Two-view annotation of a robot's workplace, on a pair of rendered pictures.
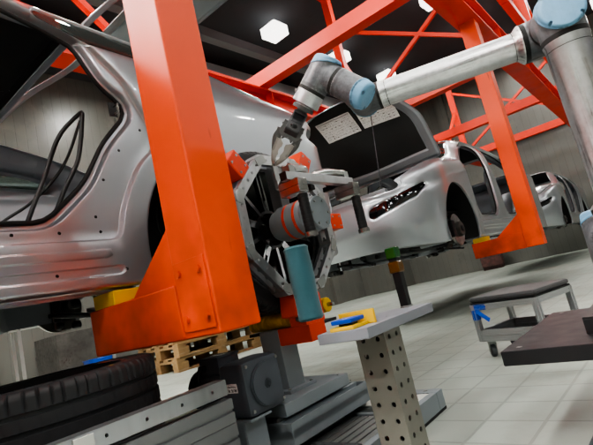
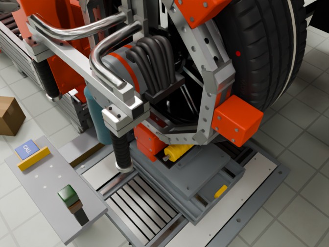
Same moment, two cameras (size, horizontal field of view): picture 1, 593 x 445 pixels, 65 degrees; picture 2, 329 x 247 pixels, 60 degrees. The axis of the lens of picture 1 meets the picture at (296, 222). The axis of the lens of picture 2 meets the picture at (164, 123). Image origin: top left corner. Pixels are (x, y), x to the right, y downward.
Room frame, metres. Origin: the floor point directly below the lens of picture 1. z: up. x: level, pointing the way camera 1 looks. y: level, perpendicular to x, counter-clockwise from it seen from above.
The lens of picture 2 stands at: (1.95, -0.61, 1.38)
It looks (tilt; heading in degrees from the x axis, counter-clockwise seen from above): 51 degrees down; 98
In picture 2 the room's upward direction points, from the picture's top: straight up
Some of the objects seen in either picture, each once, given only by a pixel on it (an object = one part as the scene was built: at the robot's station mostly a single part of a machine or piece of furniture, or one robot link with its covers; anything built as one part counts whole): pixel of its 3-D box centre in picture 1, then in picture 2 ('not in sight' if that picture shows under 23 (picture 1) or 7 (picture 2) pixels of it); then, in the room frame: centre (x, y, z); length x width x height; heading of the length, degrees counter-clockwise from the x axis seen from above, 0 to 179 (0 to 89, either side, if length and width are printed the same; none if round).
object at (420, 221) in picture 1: (428, 196); not in sight; (6.39, -1.87, 1.49); 4.95 x 1.86 x 1.59; 142
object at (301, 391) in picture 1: (283, 364); (179, 137); (1.90, 0.18, 0.32); 0.40 x 0.30 x 0.28; 142
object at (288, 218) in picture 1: (299, 219); (128, 73); (1.76, -0.01, 0.85); 0.21 x 0.14 x 0.14; 52
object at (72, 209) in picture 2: (395, 267); (72, 203); (1.63, -0.30, 0.59); 0.04 x 0.04 x 0.04; 52
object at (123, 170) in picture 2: (359, 213); (121, 148); (1.79, -0.25, 0.83); 0.04 x 0.04 x 0.16
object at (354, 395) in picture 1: (298, 411); (182, 163); (1.93, 0.16, 0.13); 0.50 x 0.36 x 0.10; 142
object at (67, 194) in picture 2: (392, 252); (68, 195); (1.63, -0.30, 0.64); 0.04 x 0.04 x 0.04; 52
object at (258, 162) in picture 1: (285, 224); (147, 61); (1.80, 0.04, 0.85); 0.54 x 0.07 x 0.54; 142
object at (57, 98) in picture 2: (306, 213); (47, 77); (1.52, -0.04, 0.83); 0.04 x 0.04 x 0.16
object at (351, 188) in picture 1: (347, 191); (126, 112); (1.81, -0.22, 0.93); 0.09 x 0.05 x 0.05; 52
